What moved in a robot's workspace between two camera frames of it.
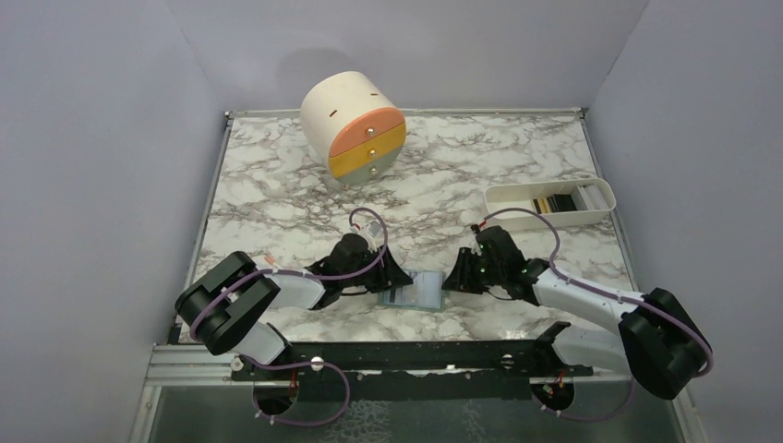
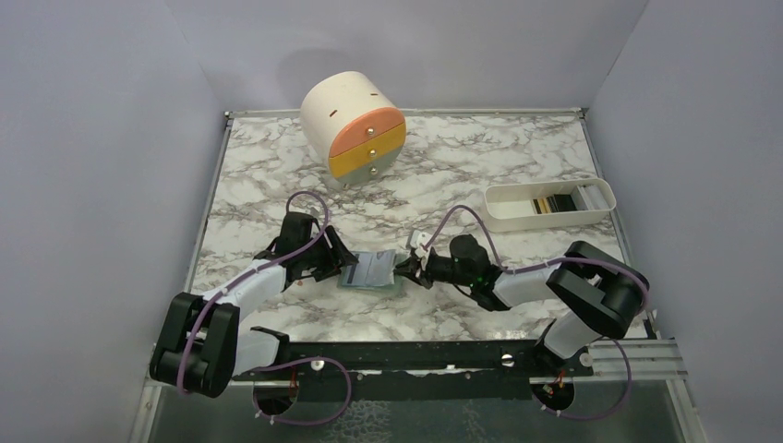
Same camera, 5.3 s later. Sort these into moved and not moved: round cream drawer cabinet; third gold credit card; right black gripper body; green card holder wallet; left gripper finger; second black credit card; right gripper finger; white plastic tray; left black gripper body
Moved: green card holder wallet; left gripper finger; right black gripper body; left black gripper body; right gripper finger
Not moved: second black credit card; third gold credit card; white plastic tray; round cream drawer cabinet
